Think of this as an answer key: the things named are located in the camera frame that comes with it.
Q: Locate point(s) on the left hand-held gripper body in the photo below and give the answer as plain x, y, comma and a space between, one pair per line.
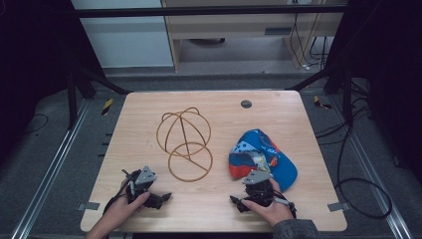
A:
145, 176

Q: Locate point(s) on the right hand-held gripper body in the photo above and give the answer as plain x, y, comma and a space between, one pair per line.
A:
257, 177

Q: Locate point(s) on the person's right hand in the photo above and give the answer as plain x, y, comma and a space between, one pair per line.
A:
273, 212

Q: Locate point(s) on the person's left hand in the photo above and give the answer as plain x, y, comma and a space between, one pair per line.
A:
123, 209

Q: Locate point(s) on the blue and red cap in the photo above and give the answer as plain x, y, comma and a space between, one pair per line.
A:
268, 156

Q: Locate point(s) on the yellow black striped tape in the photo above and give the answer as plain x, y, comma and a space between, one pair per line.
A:
106, 106
320, 103

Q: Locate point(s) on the white cabinet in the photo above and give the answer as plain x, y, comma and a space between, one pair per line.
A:
126, 40

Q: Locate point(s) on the light wooden desk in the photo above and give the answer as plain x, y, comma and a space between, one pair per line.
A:
232, 26

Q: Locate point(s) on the dark curtain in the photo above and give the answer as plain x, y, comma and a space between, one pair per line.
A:
388, 76
30, 66

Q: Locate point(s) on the black metal crossbar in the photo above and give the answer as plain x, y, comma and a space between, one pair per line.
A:
199, 11

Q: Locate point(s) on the aluminium floor rail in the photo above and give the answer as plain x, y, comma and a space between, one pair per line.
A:
375, 172
49, 169

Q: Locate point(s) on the black metal frame strut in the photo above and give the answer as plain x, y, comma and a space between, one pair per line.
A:
331, 74
99, 79

